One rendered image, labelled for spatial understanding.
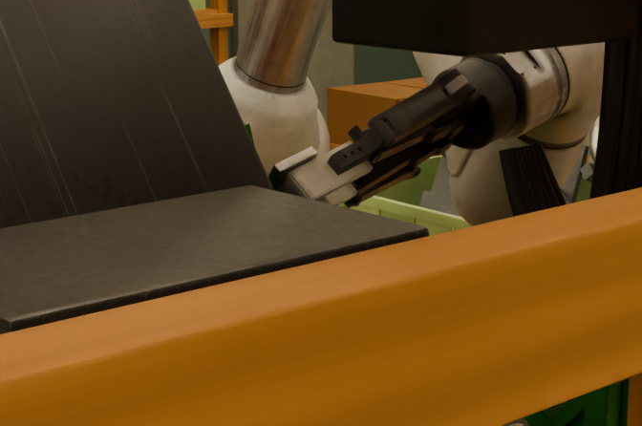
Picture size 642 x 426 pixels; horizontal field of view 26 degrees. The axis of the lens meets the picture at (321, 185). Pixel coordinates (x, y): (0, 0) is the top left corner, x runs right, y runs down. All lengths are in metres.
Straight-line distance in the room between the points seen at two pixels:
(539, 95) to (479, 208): 0.22
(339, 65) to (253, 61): 7.40
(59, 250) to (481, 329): 0.27
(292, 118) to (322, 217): 0.98
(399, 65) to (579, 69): 8.56
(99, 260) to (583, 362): 0.28
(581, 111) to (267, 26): 0.65
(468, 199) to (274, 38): 0.52
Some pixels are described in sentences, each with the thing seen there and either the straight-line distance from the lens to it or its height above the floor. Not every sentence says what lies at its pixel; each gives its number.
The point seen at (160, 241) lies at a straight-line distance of 0.84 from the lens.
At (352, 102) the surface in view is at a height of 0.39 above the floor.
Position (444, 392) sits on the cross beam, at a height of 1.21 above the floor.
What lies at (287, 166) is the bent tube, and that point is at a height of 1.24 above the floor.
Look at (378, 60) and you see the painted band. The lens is 9.63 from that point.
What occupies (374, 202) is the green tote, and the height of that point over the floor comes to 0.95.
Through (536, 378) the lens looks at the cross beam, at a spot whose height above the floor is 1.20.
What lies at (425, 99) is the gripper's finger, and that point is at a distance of 1.13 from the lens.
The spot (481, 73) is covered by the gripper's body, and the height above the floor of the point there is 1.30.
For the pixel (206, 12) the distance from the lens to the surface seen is 7.70.
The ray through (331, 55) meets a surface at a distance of 9.19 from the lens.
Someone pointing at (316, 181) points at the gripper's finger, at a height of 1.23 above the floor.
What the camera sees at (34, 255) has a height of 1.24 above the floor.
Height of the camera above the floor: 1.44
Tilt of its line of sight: 12 degrees down
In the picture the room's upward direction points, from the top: straight up
